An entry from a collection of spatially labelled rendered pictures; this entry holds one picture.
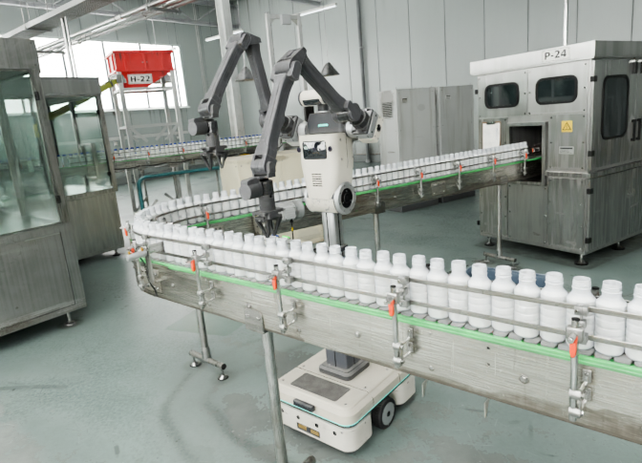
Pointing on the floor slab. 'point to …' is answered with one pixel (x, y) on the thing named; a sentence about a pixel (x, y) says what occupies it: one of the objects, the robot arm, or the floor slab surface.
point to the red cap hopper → (160, 65)
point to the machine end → (567, 144)
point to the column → (235, 67)
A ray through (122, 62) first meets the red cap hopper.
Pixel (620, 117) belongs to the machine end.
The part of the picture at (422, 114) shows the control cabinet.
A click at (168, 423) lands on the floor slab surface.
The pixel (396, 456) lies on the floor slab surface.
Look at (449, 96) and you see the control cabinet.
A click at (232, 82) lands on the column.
